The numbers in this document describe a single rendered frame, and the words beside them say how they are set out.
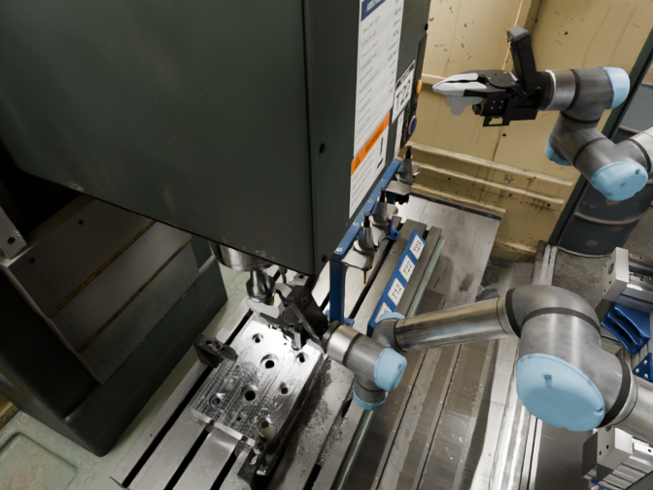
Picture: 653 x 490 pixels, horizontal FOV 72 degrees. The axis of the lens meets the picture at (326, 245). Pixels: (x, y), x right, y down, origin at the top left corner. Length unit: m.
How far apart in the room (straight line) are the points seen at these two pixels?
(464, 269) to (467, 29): 0.85
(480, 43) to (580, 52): 0.28
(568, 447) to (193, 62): 2.00
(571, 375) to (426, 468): 0.78
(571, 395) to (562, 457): 1.43
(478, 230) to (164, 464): 1.36
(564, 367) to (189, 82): 0.62
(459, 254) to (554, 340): 1.12
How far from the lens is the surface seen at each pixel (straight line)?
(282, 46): 0.46
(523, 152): 1.74
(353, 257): 1.16
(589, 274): 3.14
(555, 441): 2.18
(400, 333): 1.01
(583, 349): 0.77
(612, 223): 3.06
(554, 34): 1.58
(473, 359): 1.63
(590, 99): 1.00
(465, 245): 1.86
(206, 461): 1.27
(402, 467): 1.41
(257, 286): 0.96
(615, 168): 0.96
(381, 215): 1.23
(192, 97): 0.56
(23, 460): 1.85
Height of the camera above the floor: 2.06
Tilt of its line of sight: 46 degrees down
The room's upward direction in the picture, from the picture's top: 1 degrees counter-clockwise
